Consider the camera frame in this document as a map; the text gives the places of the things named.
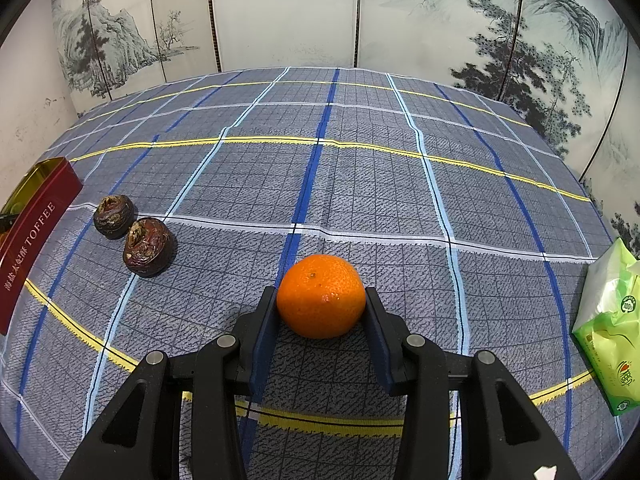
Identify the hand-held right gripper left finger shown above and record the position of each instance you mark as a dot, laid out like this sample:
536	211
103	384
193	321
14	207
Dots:
265	330

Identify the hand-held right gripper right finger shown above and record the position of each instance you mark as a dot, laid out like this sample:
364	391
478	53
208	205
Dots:
377	330

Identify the round mandarin orange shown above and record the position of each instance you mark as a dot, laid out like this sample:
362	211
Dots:
320	295

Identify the gold tin box red sides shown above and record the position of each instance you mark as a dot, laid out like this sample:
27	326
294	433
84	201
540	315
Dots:
35	225

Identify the dark brown water chestnut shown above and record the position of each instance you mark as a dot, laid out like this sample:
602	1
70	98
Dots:
149	246
114	215

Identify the blue plaid tablecloth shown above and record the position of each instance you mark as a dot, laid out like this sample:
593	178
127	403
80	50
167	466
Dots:
350	185

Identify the green tissue packet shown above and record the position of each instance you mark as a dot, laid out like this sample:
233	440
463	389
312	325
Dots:
610	330

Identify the landscape painted folding screen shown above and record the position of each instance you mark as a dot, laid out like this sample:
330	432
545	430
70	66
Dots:
285	10

